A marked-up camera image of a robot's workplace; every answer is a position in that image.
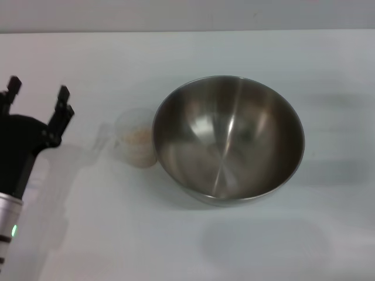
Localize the white rice grains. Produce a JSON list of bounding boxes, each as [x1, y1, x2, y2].
[[120, 128, 157, 168]]

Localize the clear plastic measuring cup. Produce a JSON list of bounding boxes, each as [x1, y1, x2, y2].
[[112, 107, 158, 169]]

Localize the stainless steel bowl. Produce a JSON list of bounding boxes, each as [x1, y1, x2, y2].
[[151, 75, 306, 208]]

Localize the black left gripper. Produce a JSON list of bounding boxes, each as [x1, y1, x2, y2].
[[0, 75, 75, 203]]

